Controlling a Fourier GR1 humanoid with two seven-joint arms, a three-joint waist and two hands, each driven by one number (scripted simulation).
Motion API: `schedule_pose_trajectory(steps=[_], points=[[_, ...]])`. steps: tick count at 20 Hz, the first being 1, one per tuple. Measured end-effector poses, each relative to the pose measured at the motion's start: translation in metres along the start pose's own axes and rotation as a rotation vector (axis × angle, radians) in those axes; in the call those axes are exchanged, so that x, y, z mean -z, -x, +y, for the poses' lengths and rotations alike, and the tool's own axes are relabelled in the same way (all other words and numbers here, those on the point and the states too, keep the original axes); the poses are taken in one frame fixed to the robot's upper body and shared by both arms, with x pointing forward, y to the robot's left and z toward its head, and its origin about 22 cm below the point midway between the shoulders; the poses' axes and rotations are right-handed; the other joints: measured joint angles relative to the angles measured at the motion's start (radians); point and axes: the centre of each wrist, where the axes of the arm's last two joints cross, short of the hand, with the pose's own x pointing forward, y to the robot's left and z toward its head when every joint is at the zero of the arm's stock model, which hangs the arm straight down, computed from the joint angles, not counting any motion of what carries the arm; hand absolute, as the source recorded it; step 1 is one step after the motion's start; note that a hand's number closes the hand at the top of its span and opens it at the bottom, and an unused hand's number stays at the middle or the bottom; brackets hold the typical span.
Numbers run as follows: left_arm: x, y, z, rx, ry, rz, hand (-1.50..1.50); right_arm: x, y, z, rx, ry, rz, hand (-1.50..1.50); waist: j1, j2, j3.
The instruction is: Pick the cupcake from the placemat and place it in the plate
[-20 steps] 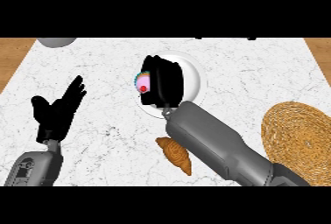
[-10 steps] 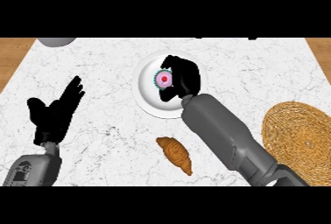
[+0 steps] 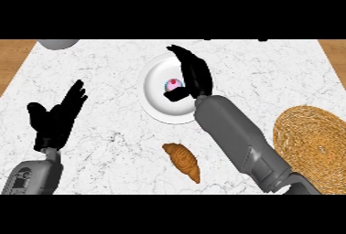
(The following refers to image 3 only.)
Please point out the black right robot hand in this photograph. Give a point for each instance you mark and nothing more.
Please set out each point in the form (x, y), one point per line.
(196, 73)

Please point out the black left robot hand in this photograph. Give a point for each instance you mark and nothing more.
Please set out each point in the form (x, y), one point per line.
(54, 122)

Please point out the pink frosted cupcake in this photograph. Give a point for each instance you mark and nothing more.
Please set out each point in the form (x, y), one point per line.
(173, 85)

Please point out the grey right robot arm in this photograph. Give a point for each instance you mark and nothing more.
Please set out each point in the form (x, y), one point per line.
(243, 143)

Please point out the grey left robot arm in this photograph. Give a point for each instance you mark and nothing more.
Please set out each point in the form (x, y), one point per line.
(36, 176)

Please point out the white round plate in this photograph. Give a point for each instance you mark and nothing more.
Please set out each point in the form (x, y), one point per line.
(167, 91)

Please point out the round woven wicker placemat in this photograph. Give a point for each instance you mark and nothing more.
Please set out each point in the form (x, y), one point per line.
(312, 146)

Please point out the grey rounded bowl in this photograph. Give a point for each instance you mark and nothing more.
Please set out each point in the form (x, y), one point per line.
(58, 43)

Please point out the brown croissant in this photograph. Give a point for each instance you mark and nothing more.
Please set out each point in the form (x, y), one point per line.
(185, 161)

